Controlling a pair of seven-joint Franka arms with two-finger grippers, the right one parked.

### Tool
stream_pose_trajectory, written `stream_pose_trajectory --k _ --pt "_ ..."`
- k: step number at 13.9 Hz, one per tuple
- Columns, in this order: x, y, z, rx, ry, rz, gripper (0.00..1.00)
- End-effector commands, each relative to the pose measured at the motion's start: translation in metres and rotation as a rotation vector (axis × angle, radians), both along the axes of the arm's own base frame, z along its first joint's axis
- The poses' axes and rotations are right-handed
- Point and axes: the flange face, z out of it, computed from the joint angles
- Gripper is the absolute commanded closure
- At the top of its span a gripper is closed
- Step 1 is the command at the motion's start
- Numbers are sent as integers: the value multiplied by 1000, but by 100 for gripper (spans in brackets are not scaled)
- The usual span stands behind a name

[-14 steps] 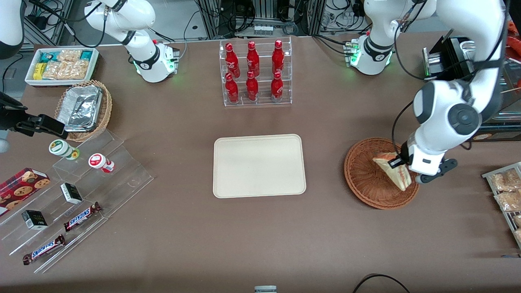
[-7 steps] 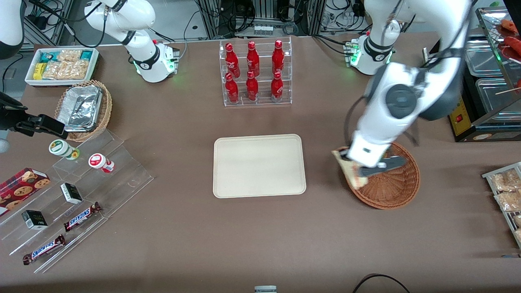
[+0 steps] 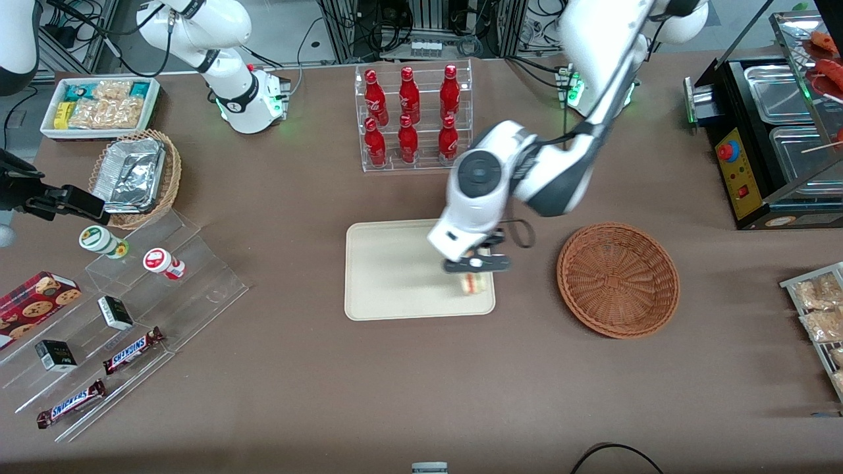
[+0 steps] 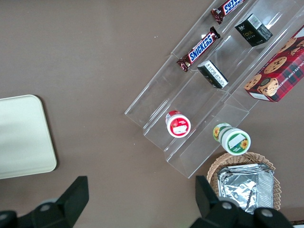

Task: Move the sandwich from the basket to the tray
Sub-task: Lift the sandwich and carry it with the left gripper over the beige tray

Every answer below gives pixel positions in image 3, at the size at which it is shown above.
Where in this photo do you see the small black carton box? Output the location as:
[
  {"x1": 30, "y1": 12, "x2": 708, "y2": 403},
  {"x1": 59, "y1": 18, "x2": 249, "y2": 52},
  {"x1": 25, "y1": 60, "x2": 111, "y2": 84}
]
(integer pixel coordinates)
[
  {"x1": 97, "y1": 296, "x2": 134, "y2": 331},
  {"x1": 35, "y1": 339, "x2": 78, "y2": 373}
]

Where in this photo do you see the light wicker basket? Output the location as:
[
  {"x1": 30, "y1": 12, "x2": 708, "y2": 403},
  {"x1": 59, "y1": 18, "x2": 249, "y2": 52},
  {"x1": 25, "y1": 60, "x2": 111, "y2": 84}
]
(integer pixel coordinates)
[{"x1": 89, "y1": 128, "x2": 182, "y2": 230}]

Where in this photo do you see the white power strip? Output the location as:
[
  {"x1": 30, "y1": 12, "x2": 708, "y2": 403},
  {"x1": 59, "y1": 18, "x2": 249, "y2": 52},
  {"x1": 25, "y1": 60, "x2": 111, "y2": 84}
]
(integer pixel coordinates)
[{"x1": 410, "y1": 38, "x2": 462, "y2": 57}]

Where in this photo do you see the red cola bottle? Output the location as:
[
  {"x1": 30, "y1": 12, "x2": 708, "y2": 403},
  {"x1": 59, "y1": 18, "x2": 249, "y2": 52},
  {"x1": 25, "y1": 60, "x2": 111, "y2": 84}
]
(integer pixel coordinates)
[
  {"x1": 364, "y1": 68, "x2": 389, "y2": 127},
  {"x1": 398, "y1": 66, "x2": 421, "y2": 124},
  {"x1": 398, "y1": 115, "x2": 420, "y2": 164},
  {"x1": 440, "y1": 64, "x2": 461, "y2": 120},
  {"x1": 439, "y1": 115, "x2": 459, "y2": 163},
  {"x1": 364, "y1": 117, "x2": 388, "y2": 167}
]

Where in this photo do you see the steel food pan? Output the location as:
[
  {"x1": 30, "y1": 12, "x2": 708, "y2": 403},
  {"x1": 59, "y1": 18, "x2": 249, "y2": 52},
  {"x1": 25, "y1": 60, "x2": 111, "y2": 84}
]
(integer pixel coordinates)
[
  {"x1": 744, "y1": 65, "x2": 819, "y2": 124},
  {"x1": 769, "y1": 125, "x2": 843, "y2": 198}
]

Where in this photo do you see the black floor cable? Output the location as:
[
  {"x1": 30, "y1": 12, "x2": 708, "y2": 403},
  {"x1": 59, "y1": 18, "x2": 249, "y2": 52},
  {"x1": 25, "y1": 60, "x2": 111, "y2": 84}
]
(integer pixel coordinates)
[{"x1": 570, "y1": 442, "x2": 666, "y2": 474}]

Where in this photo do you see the white snack bin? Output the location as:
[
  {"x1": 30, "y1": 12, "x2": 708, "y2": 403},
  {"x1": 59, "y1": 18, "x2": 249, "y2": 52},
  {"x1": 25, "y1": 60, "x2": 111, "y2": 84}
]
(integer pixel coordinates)
[{"x1": 40, "y1": 76, "x2": 162, "y2": 142}]

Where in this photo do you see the black food warmer appliance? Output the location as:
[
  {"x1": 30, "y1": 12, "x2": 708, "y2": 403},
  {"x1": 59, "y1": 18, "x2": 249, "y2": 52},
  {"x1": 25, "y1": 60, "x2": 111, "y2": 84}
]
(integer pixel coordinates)
[{"x1": 684, "y1": 10, "x2": 843, "y2": 231}]

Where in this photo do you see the brown wicker basket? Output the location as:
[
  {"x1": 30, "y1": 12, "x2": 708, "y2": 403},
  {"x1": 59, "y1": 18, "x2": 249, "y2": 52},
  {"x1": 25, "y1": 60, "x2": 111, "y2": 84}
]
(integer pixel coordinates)
[{"x1": 557, "y1": 223, "x2": 680, "y2": 340}]

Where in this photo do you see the grey snack display tray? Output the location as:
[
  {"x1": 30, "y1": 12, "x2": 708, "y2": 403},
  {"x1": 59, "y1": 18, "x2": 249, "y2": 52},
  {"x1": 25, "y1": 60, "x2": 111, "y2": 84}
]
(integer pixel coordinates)
[{"x1": 779, "y1": 262, "x2": 843, "y2": 404}]

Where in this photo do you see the aluminium foil tray stack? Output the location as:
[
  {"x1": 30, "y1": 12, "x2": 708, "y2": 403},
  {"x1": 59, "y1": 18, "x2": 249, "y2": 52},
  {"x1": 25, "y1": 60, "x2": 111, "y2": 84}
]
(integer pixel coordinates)
[{"x1": 92, "y1": 137, "x2": 165, "y2": 215}]

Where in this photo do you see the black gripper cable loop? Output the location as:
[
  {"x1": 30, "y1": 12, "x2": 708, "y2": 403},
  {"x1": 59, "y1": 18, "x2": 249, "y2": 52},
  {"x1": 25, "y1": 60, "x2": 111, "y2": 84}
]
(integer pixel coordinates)
[{"x1": 506, "y1": 219, "x2": 535, "y2": 249}]

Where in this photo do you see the cream plastic tray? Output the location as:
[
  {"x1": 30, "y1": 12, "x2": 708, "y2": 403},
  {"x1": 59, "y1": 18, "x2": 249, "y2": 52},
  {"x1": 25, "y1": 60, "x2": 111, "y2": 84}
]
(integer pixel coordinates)
[{"x1": 344, "y1": 221, "x2": 496, "y2": 322}]

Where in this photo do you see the clear acrylic bottle rack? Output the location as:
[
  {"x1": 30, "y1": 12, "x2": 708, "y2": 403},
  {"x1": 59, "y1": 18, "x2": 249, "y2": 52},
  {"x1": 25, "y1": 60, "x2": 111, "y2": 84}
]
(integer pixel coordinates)
[{"x1": 354, "y1": 59, "x2": 474, "y2": 173}]

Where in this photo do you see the sandwich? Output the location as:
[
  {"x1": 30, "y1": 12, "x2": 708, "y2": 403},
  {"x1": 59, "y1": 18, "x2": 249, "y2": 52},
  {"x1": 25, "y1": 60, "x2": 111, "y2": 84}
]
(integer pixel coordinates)
[{"x1": 460, "y1": 247, "x2": 493, "y2": 296}]

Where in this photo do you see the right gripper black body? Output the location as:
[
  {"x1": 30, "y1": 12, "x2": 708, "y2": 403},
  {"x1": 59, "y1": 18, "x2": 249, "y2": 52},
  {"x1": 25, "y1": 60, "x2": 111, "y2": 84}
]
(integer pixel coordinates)
[{"x1": 0, "y1": 174, "x2": 67, "y2": 221}]

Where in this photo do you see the red tartan cookie box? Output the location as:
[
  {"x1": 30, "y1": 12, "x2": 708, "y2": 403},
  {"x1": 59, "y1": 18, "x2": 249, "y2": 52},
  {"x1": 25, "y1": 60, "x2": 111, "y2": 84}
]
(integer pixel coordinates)
[{"x1": 0, "y1": 271, "x2": 82, "y2": 351}]

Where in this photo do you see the clear acrylic stepped shelf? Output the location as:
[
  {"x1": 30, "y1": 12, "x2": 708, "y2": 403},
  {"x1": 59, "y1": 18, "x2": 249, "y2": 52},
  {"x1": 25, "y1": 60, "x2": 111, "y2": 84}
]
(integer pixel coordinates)
[{"x1": 0, "y1": 209, "x2": 250, "y2": 443}]

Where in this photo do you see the Snickers chocolate bar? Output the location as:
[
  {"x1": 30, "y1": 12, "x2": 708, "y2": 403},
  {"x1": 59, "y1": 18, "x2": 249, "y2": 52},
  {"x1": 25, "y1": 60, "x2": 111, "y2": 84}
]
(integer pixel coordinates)
[
  {"x1": 36, "y1": 379, "x2": 107, "y2": 430},
  {"x1": 103, "y1": 327, "x2": 165, "y2": 376}
]

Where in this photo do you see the red lid white cup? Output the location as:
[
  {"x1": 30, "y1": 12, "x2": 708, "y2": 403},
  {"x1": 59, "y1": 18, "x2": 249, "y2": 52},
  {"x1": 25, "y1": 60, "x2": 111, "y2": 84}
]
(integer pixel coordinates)
[{"x1": 143, "y1": 248, "x2": 186, "y2": 280}]

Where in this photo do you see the green lid sunflower cup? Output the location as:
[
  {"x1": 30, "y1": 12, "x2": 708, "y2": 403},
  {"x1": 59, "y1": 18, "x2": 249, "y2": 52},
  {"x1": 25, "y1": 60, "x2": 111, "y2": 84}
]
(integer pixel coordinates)
[{"x1": 79, "y1": 225, "x2": 130, "y2": 259}]

